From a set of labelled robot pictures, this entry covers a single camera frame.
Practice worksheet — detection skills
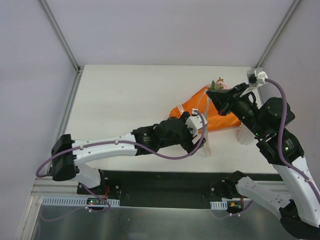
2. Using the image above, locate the flower bunch pink yellow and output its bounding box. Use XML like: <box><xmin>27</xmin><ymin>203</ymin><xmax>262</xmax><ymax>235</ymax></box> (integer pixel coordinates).
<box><xmin>209</xmin><ymin>77</ymin><xmax>228</xmax><ymax>90</ymax></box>

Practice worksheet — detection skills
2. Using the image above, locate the orange wrapping paper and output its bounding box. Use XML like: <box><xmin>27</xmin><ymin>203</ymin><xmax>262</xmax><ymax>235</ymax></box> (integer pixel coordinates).
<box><xmin>169</xmin><ymin>84</ymin><xmax>241</xmax><ymax>132</ymax></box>

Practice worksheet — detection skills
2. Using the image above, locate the cream ribbon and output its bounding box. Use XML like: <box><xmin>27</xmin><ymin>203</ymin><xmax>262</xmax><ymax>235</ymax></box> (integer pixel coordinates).
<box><xmin>176</xmin><ymin>87</ymin><xmax>212</xmax><ymax>157</ymax></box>

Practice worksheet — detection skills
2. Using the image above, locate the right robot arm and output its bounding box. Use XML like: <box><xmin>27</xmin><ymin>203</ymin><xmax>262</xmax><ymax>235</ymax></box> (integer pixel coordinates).
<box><xmin>207</xmin><ymin>83</ymin><xmax>320</xmax><ymax>240</ymax></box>

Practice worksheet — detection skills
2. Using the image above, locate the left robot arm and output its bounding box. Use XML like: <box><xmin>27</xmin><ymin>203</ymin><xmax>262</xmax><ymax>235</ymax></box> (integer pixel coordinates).
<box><xmin>51</xmin><ymin>110</ymin><xmax>208</xmax><ymax>195</ymax></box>

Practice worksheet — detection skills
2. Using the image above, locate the white ribbed vase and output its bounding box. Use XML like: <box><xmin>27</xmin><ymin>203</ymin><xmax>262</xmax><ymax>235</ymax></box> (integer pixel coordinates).
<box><xmin>236</xmin><ymin>124</ymin><xmax>256</xmax><ymax>146</ymax></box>

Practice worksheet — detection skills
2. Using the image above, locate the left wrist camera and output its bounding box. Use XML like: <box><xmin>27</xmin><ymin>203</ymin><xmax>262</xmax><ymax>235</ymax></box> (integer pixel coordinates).
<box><xmin>185</xmin><ymin>108</ymin><xmax>208</xmax><ymax>137</ymax></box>

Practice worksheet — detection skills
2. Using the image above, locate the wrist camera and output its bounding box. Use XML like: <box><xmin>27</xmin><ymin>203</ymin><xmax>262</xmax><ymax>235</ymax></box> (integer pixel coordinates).
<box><xmin>246</xmin><ymin>67</ymin><xmax>269</xmax><ymax>88</ymax></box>
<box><xmin>185</xmin><ymin>108</ymin><xmax>208</xmax><ymax>137</ymax></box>

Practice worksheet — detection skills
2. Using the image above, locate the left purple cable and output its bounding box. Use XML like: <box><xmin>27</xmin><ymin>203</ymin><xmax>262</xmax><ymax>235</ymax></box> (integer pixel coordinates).
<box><xmin>36</xmin><ymin>111</ymin><xmax>208</xmax><ymax>213</ymax></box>

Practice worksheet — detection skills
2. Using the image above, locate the purple cable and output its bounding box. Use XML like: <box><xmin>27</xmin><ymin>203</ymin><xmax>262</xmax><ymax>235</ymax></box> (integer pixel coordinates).
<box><xmin>36</xmin><ymin>111</ymin><xmax>208</xmax><ymax>213</ymax></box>
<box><xmin>212</xmin><ymin>78</ymin><xmax>320</xmax><ymax>221</ymax></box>

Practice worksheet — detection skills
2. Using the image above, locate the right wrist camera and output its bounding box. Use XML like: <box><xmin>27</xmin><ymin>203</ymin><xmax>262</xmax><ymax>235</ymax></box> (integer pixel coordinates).
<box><xmin>246</xmin><ymin>67</ymin><xmax>269</xmax><ymax>88</ymax></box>

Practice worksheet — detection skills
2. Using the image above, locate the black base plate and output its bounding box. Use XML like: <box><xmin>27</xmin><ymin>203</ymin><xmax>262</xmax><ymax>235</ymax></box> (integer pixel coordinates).
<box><xmin>47</xmin><ymin>168</ymin><xmax>288</xmax><ymax>208</ymax></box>

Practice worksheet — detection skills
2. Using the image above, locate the right white cable duct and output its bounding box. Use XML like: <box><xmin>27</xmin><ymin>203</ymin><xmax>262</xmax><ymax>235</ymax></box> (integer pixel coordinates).
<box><xmin>210</xmin><ymin>200</ymin><xmax>228</xmax><ymax>211</ymax></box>

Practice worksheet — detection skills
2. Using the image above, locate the white cable duct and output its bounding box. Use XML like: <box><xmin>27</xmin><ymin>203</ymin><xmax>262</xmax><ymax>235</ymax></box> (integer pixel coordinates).
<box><xmin>42</xmin><ymin>196</ymin><xmax>120</xmax><ymax>208</ymax></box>
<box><xmin>210</xmin><ymin>200</ymin><xmax>228</xmax><ymax>211</ymax></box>

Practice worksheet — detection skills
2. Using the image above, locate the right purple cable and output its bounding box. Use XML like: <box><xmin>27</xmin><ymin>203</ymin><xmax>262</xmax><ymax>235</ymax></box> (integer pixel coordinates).
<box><xmin>212</xmin><ymin>78</ymin><xmax>320</xmax><ymax>221</ymax></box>

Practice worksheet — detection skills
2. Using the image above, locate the right aluminium frame post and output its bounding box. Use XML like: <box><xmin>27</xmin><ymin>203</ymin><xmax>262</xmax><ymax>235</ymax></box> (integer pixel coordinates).
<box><xmin>251</xmin><ymin>0</ymin><xmax>304</xmax><ymax>69</ymax></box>

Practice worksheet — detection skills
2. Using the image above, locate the aluminium frame post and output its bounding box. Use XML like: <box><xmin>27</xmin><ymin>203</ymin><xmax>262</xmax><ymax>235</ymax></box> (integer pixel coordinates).
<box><xmin>37</xmin><ymin>0</ymin><xmax>81</xmax><ymax>73</ymax></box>
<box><xmin>251</xmin><ymin>0</ymin><xmax>304</xmax><ymax>69</ymax></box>

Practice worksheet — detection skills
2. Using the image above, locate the aluminium rail front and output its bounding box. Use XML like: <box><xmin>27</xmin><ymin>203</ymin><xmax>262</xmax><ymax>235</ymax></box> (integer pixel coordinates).
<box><xmin>31</xmin><ymin>177</ymin><xmax>79</xmax><ymax>197</ymax></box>

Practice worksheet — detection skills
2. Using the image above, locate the left white cable duct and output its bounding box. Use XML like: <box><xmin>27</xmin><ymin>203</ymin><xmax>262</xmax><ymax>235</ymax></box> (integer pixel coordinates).
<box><xmin>42</xmin><ymin>196</ymin><xmax>120</xmax><ymax>208</ymax></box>

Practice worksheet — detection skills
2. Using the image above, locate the left aluminium frame post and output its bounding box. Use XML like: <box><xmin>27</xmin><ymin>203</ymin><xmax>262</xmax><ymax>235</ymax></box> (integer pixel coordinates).
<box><xmin>37</xmin><ymin>0</ymin><xmax>81</xmax><ymax>73</ymax></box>

